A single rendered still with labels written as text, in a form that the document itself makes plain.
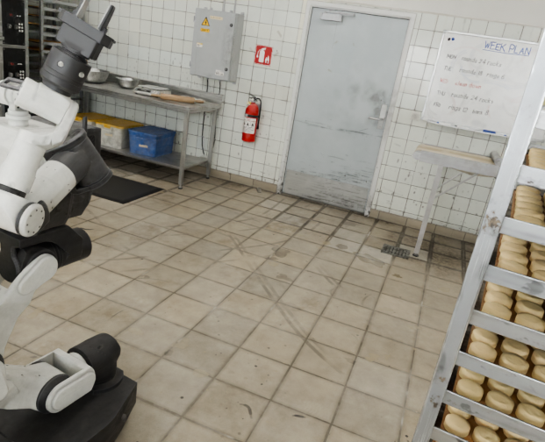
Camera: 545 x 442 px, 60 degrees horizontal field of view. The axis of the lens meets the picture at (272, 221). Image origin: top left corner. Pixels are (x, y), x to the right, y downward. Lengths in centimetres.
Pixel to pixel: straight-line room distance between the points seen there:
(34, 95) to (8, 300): 67
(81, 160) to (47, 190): 14
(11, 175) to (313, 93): 442
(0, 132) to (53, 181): 29
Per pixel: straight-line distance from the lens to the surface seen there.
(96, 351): 204
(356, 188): 532
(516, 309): 106
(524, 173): 88
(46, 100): 118
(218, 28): 550
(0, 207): 116
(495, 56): 509
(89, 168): 136
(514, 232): 90
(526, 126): 84
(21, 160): 116
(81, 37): 117
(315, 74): 532
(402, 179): 521
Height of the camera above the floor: 154
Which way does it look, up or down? 19 degrees down
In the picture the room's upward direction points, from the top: 9 degrees clockwise
